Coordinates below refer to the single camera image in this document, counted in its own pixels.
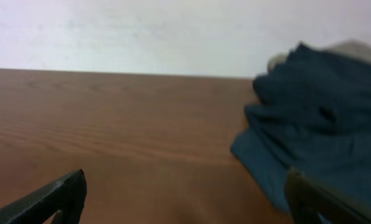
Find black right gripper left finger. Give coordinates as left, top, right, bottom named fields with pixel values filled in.
left=0, top=169, right=87, bottom=224

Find beige grey garment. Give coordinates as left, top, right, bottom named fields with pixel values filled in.
left=267, top=40, right=371, bottom=72

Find dark blue shorts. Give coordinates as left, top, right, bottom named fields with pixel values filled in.
left=230, top=44, right=371, bottom=214

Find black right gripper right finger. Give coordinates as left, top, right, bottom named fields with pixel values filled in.
left=284, top=167, right=371, bottom=224

